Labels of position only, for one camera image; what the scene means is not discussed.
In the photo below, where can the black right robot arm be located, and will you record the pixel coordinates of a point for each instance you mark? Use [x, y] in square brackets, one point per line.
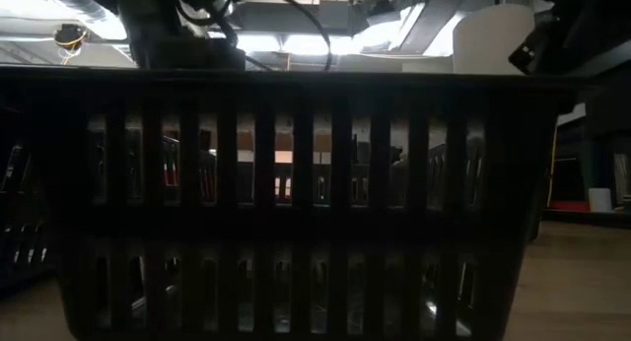
[591, 25]

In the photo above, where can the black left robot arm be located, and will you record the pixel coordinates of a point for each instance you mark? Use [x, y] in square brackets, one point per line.
[143, 30]

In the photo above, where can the white shade table lamp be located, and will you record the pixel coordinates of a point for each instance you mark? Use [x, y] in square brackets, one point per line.
[493, 40]

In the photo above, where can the grey ceiling box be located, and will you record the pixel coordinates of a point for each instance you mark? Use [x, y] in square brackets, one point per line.
[340, 16]

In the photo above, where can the flat red item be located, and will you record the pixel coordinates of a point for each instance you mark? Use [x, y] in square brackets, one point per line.
[567, 205]

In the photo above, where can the white cup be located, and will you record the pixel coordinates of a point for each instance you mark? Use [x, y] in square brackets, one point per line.
[600, 199]

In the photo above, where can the corrugated silver ceiling duct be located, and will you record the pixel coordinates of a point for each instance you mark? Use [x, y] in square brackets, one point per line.
[74, 1]

